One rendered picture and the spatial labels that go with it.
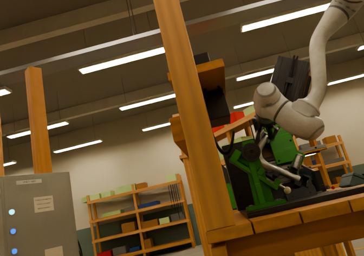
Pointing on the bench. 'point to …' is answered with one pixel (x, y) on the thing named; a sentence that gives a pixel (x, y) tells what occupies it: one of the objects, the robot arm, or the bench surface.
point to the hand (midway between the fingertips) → (265, 136)
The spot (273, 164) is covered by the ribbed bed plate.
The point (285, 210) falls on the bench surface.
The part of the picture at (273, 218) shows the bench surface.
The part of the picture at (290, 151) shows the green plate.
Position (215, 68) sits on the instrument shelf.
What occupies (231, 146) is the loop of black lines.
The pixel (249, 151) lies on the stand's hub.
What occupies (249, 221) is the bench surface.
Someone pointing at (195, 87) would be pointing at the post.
